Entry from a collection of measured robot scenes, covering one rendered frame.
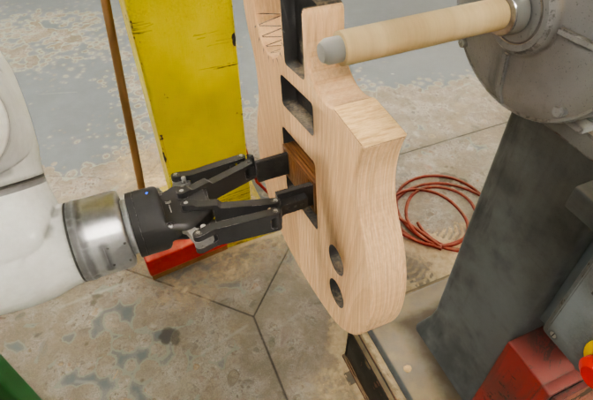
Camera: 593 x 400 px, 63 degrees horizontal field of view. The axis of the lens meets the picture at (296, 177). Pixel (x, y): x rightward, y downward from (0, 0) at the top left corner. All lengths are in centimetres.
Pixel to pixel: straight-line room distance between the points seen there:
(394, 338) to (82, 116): 194
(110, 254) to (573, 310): 50
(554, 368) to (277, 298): 97
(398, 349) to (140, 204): 94
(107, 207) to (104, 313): 130
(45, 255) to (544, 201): 70
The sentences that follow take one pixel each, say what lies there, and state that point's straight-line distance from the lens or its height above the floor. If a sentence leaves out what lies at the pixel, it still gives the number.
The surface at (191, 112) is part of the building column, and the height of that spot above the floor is 60.
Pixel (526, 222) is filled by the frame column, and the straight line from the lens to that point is 89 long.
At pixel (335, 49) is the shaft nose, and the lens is 44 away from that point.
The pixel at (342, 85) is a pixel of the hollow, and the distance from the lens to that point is 49.
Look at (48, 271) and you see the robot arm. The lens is 54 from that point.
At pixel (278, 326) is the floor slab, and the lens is 168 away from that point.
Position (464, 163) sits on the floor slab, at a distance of 231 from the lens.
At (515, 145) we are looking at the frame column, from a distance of 86.
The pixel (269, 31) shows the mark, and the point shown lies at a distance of 63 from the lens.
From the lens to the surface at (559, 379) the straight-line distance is 104.
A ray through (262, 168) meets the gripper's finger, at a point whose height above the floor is 105.
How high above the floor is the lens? 147
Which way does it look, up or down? 44 degrees down
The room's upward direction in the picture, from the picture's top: straight up
